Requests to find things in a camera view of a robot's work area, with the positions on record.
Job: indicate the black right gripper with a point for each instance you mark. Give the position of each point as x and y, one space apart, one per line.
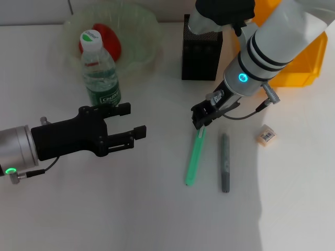
227 100

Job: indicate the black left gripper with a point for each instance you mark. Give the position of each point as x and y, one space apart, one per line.
65 138

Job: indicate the green pen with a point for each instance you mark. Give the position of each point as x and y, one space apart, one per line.
193 159

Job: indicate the clear green-label water bottle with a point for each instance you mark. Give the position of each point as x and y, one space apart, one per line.
102 78

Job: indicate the grey marker pen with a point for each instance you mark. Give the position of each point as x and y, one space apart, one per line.
225 164

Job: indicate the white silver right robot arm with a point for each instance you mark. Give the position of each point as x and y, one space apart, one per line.
274 39

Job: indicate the black mesh pen holder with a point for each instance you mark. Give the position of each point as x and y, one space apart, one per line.
201 60

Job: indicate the beige eraser with barcode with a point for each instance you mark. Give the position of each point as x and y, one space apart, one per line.
266 134

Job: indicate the red round fruit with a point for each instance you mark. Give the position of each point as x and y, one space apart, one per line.
112 44

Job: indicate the green glass fruit plate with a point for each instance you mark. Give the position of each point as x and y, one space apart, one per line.
141 36

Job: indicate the yellow plastic storage bin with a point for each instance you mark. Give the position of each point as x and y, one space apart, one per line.
308 68

